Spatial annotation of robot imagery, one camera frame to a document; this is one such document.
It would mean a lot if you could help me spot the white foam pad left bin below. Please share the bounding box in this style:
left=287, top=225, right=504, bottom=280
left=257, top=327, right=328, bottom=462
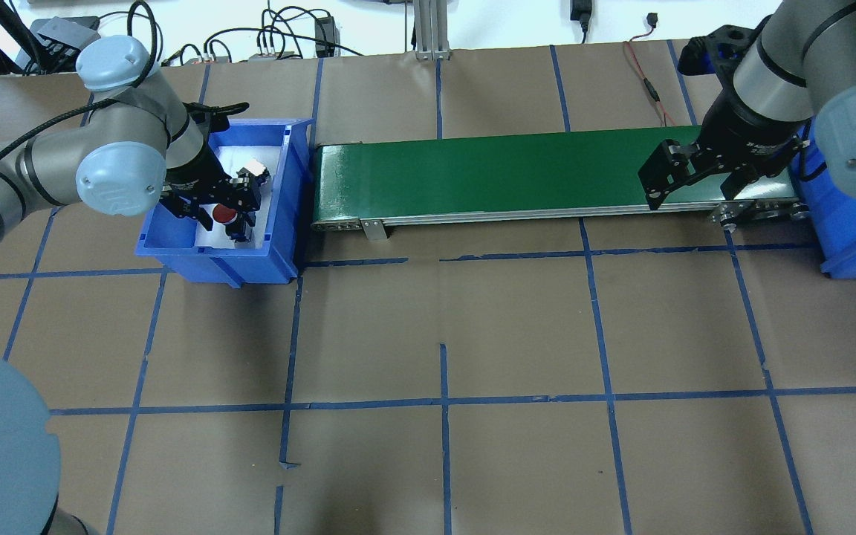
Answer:
left=194, top=146, right=281, bottom=250

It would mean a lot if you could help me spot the blue plastic bin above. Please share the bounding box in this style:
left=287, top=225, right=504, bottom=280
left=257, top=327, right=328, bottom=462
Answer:
left=789, top=125, right=856, bottom=279
left=134, top=118, right=314, bottom=288

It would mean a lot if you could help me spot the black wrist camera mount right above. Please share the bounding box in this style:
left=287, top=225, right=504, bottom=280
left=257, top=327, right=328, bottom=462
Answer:
left=677, top=25, right=759, bottom=76

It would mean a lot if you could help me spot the yellow push button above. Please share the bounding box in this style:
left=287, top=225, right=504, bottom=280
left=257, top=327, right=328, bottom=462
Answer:
left=236, top=158, right=270, bottom=189

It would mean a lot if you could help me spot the green conveyor belt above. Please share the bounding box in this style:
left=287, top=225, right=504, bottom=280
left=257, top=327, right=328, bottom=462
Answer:
left=311, top=125, right=808, bottom=242

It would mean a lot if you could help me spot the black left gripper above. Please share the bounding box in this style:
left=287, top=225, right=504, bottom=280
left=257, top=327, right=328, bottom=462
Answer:
left=163, top=146, right=264, bottom=241

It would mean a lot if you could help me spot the blue right plastic bin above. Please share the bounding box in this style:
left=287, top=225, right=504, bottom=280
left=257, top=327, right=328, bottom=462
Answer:
left=789, top=125, right=856, bottom=279

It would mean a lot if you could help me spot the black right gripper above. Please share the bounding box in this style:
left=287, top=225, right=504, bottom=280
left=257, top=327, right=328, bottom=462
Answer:
left=638, top=96, right=806, bottom=211

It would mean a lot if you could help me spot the red push button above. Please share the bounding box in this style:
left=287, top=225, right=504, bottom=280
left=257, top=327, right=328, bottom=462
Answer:
left=212, top=204, right=240, bottom=226

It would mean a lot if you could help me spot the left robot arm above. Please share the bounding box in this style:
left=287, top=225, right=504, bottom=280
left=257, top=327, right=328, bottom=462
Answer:
left=0, top=35, right=259, bottom=244

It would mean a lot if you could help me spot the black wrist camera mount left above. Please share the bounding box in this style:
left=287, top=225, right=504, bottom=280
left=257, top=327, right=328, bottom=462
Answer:
left=183, top=102, right=250, bottom=135

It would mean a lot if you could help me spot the blue left plastic bin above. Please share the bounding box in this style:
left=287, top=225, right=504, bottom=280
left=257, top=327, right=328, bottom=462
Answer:
left=134, top=118, right=314, bottom=288

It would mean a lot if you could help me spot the red black wire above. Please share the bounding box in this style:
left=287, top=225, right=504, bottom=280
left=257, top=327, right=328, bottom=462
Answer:
left=623, top=13, right=675, bottom=127

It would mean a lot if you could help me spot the aluminium frame post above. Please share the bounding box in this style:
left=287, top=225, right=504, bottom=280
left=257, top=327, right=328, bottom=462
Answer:
left=412, top=0, right=452, bottom=61

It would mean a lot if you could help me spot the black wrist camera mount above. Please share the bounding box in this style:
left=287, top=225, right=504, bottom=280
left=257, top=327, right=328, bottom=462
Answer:
left=677, top=25, right=759, bottom=76
left=183, top=102, right=250, bottom=135

